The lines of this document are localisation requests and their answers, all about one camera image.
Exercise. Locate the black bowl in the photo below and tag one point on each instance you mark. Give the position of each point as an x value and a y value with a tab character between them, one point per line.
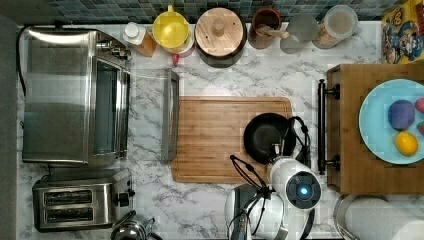
265	130

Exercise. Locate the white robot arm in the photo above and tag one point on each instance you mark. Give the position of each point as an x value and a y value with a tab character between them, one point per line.
282	209

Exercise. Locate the bamboo cutting board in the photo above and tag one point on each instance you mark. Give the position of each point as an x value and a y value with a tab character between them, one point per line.
211	129

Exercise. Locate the black pot with wooden lid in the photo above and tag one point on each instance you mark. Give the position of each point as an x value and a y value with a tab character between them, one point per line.
220	36

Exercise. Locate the wooden pestle stick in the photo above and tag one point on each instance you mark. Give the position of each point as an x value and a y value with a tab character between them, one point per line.
272	32

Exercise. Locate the brown wooden utensil cup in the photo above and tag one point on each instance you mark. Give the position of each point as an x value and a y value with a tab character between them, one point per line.
264	17

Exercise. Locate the white-capped bottle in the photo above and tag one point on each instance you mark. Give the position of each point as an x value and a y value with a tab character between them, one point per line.
140	39

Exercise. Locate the frosted plastic cup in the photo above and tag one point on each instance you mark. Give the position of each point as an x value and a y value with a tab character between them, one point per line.
302	29

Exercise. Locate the stainless toaster oven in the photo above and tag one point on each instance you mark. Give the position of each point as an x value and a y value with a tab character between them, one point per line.
79	87

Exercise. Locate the silver two-slot toaster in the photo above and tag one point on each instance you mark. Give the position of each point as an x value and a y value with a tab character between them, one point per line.
82	199

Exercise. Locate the wooden drawer box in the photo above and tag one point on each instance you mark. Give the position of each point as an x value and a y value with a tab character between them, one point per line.
360	171

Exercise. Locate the clear cereal jar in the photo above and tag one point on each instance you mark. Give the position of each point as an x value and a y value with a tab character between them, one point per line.
339	23

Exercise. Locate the light blue plate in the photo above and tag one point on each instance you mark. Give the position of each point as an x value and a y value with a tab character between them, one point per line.
375	129

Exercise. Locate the paper towel roll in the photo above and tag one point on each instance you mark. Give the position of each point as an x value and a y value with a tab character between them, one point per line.
361	217

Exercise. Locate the purple plush fruit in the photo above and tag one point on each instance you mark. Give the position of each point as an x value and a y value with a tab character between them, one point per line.
401	114

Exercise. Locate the yellow lemon toy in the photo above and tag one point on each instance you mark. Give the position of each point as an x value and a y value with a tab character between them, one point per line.
406	143

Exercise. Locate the red toy fruit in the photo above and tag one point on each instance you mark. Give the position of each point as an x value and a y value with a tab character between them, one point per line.
419	105

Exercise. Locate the yellow cereal box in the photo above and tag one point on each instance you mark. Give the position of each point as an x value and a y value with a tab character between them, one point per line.
402	34

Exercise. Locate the black drawer handle bar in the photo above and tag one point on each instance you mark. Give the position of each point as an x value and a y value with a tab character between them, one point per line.
323	163

